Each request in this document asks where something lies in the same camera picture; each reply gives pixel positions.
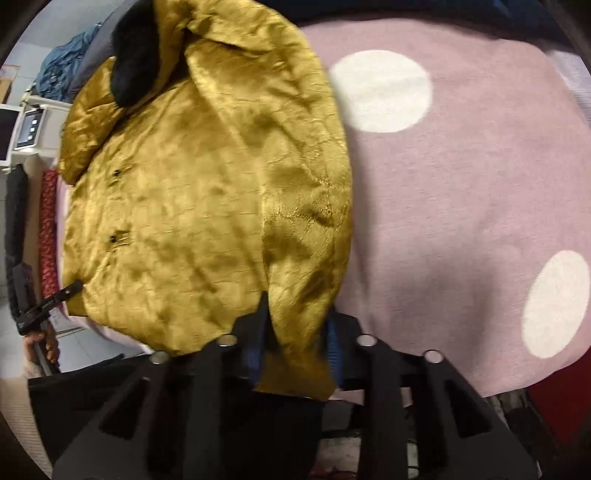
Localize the crumpled blue cloth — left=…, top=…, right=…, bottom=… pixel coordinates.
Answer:
left=34, top=25, right=100, bottom=102

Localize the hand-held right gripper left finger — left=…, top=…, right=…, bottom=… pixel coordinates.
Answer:
left=53, top=295, right=273, bottom=480

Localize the white machine with screen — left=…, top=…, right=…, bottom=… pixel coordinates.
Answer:
left=0, top=92, right=72, bottom=174

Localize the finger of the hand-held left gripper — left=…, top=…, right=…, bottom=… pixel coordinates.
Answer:
left=44, top=280, right=85, bottom=309

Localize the red mat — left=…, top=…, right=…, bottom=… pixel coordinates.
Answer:
left=529, top=364, right=591, bottom=444

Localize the folded red floral cloth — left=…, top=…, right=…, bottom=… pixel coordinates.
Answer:
left=38, top=168, right=62, bottom=298

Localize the person's left forearm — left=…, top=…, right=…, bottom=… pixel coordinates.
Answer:
left=0, top=357, right=54, bottom=476

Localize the navy blue garment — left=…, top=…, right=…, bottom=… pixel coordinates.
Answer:
left=277, top=0, right=568, bottom=44

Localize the person's left hand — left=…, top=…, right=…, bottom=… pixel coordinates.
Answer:
left=23, top=329, right=62, bottom=366

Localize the folded black quilted jacket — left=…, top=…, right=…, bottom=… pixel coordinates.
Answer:
left=4, top=165, right=31, bottom=319

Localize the pink polka dot bedsheet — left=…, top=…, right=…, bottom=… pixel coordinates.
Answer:
left=55, top=21, right=591, bottom=407

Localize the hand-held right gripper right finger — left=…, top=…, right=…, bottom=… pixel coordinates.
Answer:
left=324, top=315, right=539, bottom=480

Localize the gold jacket with black collar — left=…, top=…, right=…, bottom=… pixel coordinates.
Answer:
left=58, top=0, right=354, bottom=400

